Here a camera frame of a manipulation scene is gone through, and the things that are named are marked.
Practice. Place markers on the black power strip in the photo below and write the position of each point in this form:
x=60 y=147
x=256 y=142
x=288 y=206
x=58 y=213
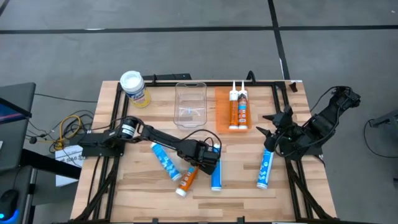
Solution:
x=168 y=77

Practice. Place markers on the black computer mouse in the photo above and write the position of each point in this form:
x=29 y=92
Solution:
x=8 y=202

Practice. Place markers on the clear plastic bin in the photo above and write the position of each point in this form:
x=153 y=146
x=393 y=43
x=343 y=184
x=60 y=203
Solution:
x=190 y=123

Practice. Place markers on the laptop screen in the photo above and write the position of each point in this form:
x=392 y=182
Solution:
x=9 y=113

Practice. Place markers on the black aluminium rig frame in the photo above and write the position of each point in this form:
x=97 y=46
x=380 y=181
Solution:
x=217 y=84

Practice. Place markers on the Lysol wipes canister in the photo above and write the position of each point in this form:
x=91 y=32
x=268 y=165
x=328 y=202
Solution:
x=136 y=93

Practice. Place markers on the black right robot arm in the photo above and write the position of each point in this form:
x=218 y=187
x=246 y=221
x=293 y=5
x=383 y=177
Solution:
x=326 y=118

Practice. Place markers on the white paper sheet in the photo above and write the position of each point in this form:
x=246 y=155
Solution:
x=66 y=168

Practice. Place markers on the grey desk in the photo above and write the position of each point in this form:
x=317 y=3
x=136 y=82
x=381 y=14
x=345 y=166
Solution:
x=15 y=146

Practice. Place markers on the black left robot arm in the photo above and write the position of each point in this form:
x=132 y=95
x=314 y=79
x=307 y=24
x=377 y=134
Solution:
x=161 y=137

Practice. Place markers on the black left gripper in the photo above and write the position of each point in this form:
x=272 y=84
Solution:
x=205 y=158

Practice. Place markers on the orange sealant tube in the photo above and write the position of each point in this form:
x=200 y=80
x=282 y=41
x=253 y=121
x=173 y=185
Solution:
x=242 y=112
x=186 y=182
x=234 y=112

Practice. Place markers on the blue silicone tube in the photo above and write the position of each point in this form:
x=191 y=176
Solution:
x=216 y=177
x=265 y=169
x=166 y=161

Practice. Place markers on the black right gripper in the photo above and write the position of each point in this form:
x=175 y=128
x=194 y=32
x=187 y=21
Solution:
x=284 y=138

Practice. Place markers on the orange translucent plastic bin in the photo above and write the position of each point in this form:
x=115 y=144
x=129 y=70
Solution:
x=222 y=109

